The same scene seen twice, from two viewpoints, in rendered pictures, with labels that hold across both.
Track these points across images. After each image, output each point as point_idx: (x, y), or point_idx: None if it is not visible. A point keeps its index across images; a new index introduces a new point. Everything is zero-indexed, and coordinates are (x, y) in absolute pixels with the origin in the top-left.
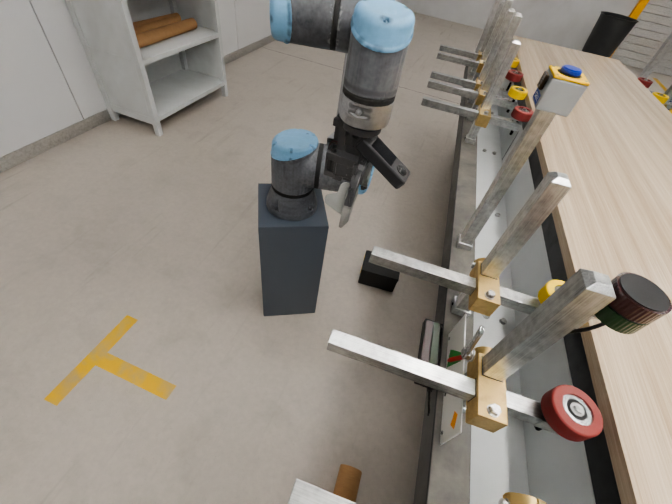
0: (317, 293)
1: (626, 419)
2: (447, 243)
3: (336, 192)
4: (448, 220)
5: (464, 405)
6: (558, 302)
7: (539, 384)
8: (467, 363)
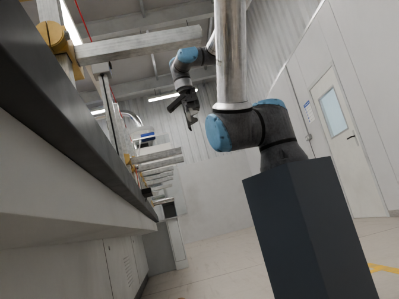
0: (272, 290)
1: None
2: (135, 187)
3: (193, 117)
4: (132, 186)
5: None
6: (125, 127)
7: None
8: (135, 171)
